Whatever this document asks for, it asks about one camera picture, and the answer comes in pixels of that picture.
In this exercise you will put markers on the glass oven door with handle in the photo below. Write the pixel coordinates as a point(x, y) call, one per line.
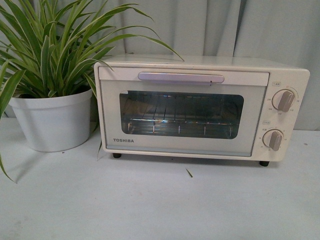
point(243, 94)

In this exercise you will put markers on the cream Toshiba toaster oven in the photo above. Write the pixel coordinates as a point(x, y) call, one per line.
point(281, 77)

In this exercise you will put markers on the fallen green leaf bit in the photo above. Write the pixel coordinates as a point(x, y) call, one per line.
point(189, 173)

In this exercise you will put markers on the white plastic plant pot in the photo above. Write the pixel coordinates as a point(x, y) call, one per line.
point(54, 124)

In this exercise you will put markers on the lower beige timer knob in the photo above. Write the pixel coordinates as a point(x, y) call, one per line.
point(273, 139)

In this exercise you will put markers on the upper beige temperature knob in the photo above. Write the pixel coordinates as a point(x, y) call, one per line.
point(283, 100)

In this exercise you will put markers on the green spider plant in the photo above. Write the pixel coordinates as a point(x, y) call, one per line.
point(49, 51)

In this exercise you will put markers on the grey curtain backdrop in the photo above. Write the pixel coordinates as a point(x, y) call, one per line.
point(285, 31)

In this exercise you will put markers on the wire oven rack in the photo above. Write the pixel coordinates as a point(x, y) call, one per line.
point(176, 115)

